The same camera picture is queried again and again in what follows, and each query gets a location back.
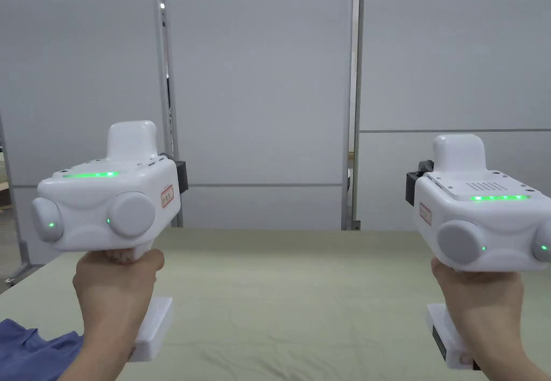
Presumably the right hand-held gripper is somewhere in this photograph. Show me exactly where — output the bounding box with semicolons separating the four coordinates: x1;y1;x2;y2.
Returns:
406;134;551;371

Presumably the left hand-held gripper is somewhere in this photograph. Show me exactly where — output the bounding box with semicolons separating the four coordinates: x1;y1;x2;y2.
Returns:
30;119;189;363

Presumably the person's right forearm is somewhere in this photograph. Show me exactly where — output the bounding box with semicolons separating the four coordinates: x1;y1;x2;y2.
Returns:
471;342;551;381

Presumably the person's left forearm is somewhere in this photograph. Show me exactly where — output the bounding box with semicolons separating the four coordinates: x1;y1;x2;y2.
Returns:
55;333;132;381

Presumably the person's right hand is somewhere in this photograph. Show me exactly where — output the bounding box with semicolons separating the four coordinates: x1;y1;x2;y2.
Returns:
430;257;524;366

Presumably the person's left hand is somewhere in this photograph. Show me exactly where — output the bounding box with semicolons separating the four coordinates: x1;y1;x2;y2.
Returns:
72;248;166;362

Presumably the dark blue shirt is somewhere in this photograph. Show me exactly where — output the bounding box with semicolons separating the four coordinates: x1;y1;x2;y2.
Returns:
0;318;85;381

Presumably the bed with pale green sheet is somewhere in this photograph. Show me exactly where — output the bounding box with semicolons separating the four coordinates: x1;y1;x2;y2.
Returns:
0;227;551;381

